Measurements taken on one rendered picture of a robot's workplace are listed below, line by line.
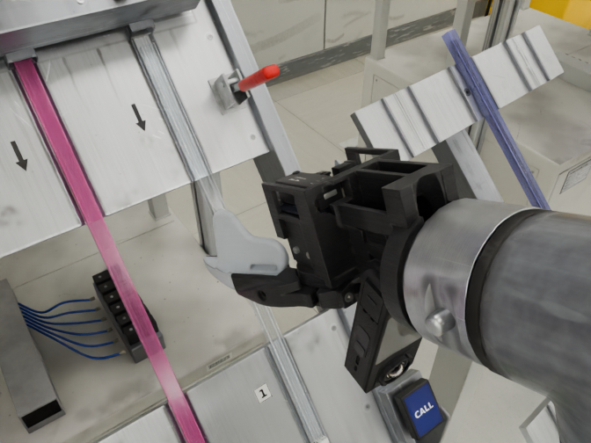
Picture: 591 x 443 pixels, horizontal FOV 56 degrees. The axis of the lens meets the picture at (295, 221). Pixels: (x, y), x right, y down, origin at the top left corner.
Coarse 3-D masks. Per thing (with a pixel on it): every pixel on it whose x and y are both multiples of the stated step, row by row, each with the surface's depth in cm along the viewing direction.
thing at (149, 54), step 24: (144, 48) 52; (168, 96) 53; (192, 144) 53; (192, 168) 54; (216, 192) 54; (264, 312) 54; (288, 360) 55; (288, 384) 55; (312, 408) 55; (312, 432) 55
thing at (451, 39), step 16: (448, 32) 63; (448, 48) 64; (464, 48) 63; (464, 64) 63; (480, 80) 63; (480, 96) 63; (496, 112) 63; (496, 128) 63; (512, 144) 63; (512, 160) 63; (528, 176) 63; (528, 192) 64; (544, 208) 63
